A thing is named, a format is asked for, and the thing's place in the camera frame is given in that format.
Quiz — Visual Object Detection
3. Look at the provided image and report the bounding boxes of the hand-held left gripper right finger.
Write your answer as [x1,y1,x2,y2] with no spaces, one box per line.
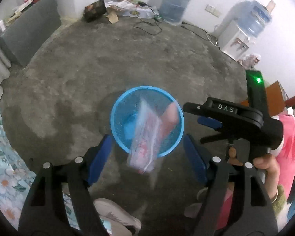
[183,134,279,236]

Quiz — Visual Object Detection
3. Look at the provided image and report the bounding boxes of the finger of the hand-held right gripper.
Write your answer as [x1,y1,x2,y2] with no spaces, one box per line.
[183,97,251,124]
[197,116,230,144]

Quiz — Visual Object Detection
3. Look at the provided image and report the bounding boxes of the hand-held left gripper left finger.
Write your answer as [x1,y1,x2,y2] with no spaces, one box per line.
[18,134,113,236]

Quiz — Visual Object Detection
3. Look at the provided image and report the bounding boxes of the clear plastic packet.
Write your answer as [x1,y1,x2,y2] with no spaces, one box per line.
[126,98,180,175]

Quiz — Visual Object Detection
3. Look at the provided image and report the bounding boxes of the blue mesh wastebasket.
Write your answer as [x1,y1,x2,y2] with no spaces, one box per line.
[110,86,185,158]

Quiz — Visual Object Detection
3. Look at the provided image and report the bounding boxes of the person's right hand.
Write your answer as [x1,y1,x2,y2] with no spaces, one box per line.
[253,154,281,199]

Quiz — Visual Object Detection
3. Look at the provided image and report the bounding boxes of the brown wooden box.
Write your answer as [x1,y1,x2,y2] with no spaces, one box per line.
[241,81,289,116]

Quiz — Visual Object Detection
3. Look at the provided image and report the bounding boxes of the pink garment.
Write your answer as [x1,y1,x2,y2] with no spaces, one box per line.
[215,114,295,230]

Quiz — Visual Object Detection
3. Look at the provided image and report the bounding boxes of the light sneaker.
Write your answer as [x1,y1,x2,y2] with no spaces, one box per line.
[93,198,142,236]

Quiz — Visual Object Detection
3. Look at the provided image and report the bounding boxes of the snack packets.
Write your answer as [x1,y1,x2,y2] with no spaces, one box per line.
[238,54,261,69]

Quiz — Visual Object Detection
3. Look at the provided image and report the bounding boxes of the white water dispenser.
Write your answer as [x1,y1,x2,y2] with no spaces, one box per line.
[218,20,250,61]

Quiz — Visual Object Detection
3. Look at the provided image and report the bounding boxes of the floral blanket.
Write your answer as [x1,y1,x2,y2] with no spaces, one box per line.
[0,104,113,236]

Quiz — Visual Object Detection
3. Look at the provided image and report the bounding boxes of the blue water jug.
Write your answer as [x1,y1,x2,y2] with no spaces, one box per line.
[237,0,272,38]
[160,0,193,25]

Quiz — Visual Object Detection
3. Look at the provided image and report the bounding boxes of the pile of papers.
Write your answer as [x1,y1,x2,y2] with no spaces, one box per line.
[106,0,160,19]

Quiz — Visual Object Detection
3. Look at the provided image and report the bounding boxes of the brown cardboard scrap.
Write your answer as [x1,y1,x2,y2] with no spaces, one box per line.
[107,11,119,24]

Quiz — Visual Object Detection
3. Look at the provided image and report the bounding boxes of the grey cabinet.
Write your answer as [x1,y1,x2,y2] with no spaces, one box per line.
[0,0,62,67]

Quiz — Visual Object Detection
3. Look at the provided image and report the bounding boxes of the black box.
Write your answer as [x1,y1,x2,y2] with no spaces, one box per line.
[84,0,107,23]

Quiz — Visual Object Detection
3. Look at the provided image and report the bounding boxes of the clutter on cabinet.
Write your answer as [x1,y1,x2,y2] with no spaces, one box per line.
[0,0,54,32]

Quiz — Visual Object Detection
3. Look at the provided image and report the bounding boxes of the black cable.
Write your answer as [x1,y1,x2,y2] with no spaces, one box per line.
[181,22,220,51]
[134,1,163,35]

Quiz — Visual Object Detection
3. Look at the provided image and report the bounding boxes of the wall socket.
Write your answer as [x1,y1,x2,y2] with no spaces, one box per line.
[205,4,222,18]

